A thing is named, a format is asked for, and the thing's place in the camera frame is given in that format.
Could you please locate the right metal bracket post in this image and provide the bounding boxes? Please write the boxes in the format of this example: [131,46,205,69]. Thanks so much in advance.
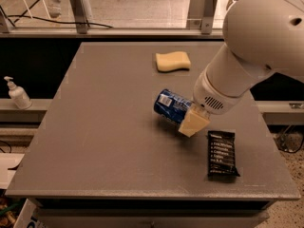
[201,0,218,34]

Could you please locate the yellow foam padded gripper finger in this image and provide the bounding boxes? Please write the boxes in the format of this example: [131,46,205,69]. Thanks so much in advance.
[179,105,210,137]

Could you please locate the black snack bar wrapper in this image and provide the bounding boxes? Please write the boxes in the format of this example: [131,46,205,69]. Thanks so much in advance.
[207,130,239,177]

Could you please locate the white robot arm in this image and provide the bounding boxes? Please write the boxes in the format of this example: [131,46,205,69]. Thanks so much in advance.
[179,0,304,137]

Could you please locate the blue pepsi can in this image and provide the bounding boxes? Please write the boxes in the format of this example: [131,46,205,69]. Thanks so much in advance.
[154,89,192,125]

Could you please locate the left metal bracket post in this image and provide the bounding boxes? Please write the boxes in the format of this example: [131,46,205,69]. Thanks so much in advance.
[69,0,88,34]

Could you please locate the yellow sponge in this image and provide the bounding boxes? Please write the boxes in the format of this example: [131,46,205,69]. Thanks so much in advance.
[156,51,191,72]

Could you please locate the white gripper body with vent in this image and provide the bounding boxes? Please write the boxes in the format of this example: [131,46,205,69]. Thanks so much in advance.
[193,69,249,115]

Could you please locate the black cable behind table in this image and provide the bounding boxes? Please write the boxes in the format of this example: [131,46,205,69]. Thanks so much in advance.
[0,0,114,29]

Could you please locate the white pump bottle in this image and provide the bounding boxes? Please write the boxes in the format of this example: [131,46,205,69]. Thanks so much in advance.
[4,76,32,109]

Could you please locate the black cables on floor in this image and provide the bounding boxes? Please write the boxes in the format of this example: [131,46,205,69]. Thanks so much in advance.
[275,125,304,154]

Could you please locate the metal bracket post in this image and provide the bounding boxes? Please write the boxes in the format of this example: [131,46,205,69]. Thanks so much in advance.
[201,0,218,34]
[69,0,88,34]

